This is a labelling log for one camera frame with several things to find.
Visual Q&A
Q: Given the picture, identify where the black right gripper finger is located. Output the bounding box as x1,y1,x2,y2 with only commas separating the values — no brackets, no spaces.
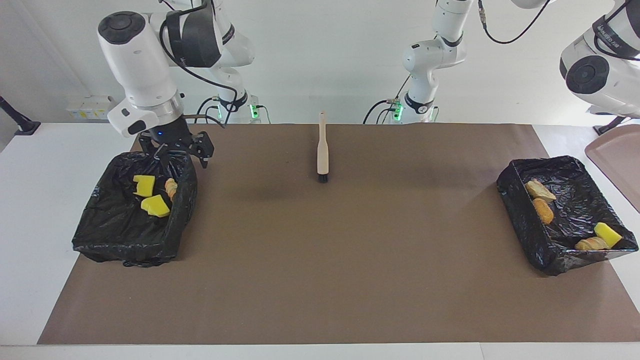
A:
141,142,168,163
192,131,215,169

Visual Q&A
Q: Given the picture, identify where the notched yellow sponge piece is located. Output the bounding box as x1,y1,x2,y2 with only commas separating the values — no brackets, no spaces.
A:
132,174,157,198

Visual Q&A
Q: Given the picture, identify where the green and yellow sponge piece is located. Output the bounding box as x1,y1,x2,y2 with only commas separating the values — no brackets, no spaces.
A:
140,194,172,219

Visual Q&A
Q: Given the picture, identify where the beige brush with black bristles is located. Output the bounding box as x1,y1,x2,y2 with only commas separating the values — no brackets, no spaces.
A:
316,111,330,183

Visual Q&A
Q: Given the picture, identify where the pale bread chunk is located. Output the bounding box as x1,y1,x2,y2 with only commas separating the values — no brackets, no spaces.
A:
524,179,557,203

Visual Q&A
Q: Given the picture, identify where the brown bread roll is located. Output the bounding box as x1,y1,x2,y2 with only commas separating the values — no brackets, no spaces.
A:
532,197,555,225

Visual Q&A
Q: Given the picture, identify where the striped bread roll piece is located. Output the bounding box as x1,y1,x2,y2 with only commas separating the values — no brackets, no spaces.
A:
574,236,611,251

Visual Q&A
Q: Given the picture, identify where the small yellow sponge piece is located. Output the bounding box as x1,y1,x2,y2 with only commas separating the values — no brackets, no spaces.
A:
593,222,623,249

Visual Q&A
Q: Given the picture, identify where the beige plastic dustpan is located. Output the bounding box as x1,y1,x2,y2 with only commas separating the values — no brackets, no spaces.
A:
584,123,640,213

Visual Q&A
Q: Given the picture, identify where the bin lined with black bag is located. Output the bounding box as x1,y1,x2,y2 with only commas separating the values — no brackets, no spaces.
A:
71,147,199,268
496,155,640,277

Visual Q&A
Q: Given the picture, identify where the brown table mat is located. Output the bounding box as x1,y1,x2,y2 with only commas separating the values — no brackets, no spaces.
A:
37,123,640,346

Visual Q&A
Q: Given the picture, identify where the black right base cable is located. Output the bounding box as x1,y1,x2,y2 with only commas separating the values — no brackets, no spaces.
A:
194,96,221,124

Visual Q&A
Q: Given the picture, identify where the black base cable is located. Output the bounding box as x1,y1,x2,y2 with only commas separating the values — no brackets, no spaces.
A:
194,96,221,124
362,75,416,125

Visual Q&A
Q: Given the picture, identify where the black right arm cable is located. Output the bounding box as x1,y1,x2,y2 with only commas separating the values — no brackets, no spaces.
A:
159,0,238,126

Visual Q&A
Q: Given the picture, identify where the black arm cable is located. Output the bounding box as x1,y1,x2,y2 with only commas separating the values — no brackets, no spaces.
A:
159,0,238,126
477,0,640,62

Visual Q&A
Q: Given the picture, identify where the white wall box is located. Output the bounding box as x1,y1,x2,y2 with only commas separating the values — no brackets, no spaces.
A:
81,96,119,121

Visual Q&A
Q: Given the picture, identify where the black camera stand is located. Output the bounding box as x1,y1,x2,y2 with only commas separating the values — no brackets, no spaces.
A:
593,116,632,137
0,95,42,137

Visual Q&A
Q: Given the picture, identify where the black left base cable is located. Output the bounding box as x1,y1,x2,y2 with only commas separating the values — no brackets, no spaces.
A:
362,75,416,125

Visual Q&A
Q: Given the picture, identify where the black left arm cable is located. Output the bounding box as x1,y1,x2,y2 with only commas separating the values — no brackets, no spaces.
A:
477,0,640,62

